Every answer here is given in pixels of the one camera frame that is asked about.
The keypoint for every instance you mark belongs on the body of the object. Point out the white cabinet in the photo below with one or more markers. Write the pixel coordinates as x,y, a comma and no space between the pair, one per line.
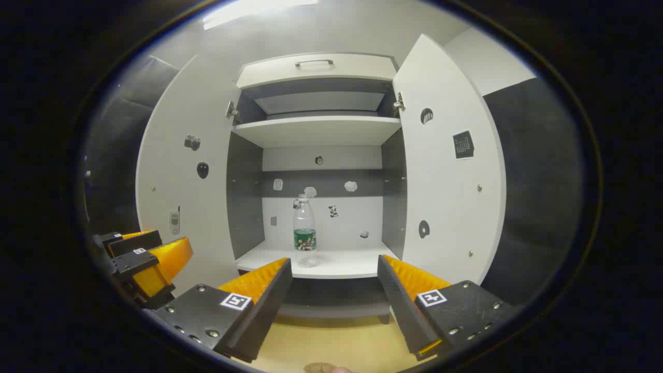
316,132

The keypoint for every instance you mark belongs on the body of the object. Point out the white cabinet door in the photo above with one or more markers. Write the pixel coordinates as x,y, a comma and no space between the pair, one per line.
445,197
207,207

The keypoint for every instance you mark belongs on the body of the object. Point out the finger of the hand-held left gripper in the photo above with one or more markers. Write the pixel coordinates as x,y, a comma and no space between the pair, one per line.
132,261
140,243

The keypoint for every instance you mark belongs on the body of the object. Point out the metal door hinge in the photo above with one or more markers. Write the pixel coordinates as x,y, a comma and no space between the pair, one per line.
231,109
399,102

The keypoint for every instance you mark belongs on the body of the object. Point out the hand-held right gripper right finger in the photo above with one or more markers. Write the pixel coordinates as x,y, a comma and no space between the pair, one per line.
399,305

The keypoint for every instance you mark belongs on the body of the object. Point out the round brown coaster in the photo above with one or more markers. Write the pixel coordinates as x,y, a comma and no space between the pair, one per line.
318,368

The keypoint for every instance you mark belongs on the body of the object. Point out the clear plastic bottle green label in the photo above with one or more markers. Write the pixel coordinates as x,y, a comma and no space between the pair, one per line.
304,228

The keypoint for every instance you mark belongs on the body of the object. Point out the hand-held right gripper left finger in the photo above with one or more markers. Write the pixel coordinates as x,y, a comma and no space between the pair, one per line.
269,305

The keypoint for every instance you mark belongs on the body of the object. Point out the black backdrop cloth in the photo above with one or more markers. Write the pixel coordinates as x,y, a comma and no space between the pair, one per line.
119,155
533,181

